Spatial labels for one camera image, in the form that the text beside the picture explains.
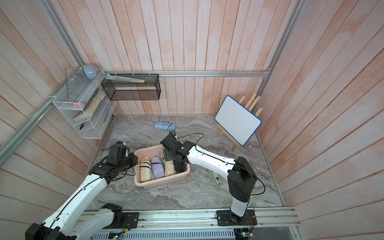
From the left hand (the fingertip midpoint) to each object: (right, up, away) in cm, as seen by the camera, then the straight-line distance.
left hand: (137, 159), depth 82 cm
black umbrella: (+24, -4, -1) cm, 24 cm away
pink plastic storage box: (+7, +4, +2) cm, 9 cm away
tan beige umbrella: (+18, -5, 0) cm, 19 cm away
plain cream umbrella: (+5, -7, -1) cm, 8 cm away
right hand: (+19, +4, +2) cm, 19 cm away
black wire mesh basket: (-21, +46, +24) cm, 56 cm away
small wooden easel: (+66, +33, +4) cm, 74 cm away
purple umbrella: (+11, -5, +4) cm, 12 cm away
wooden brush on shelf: (-25, +31, -1) cm, 40 cm away
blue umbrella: (+11, +20, +29) cm, 37 cm away
